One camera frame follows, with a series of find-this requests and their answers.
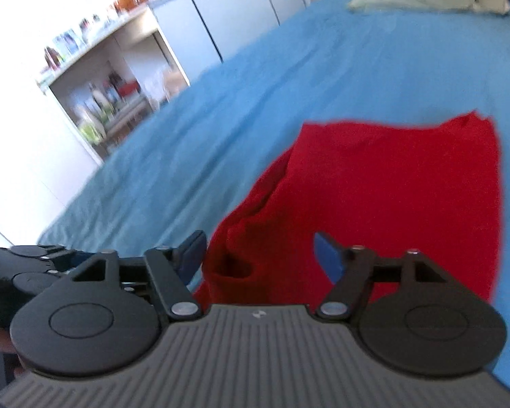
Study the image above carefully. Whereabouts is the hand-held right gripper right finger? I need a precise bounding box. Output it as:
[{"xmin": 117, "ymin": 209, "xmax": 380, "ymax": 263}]
[{"xmin": 314, "ymin": 232, "xmax": 448, "ymax": 322}]

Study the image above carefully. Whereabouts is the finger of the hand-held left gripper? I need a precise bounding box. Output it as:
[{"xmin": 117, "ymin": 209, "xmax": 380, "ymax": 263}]
[{"xmin": 9, "ymin": 244, "xmax": 98, "ymax": 271}]

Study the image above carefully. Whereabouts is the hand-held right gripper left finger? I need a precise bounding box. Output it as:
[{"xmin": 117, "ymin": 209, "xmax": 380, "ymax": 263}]
[{"xmin": 70, "ymin": 230, "xmax": 207, "ymax": 319}]

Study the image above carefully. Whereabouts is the red knit sweater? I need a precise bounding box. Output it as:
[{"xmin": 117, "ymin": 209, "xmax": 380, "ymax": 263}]
[{"xmin": 193, "ymin": 110, "xmax": 505, "ymax": 307}]

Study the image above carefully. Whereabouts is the bed with blue sheet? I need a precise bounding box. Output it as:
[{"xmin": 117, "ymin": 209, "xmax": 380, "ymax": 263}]
[{"xmin": 38, "ymin": 0, "xmax": 510, "ymax": 400}]

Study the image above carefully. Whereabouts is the white shelf unit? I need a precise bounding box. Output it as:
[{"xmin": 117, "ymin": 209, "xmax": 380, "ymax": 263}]
[{"xmin": 36, "ymin": 3, "xmax": 193, "ymax": 167}]

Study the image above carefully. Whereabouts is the white wardrobe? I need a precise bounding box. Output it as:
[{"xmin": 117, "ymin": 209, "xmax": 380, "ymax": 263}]
[{"xmin": 149, "ymin": 0, "xmax": 312, "ymax": 86}]

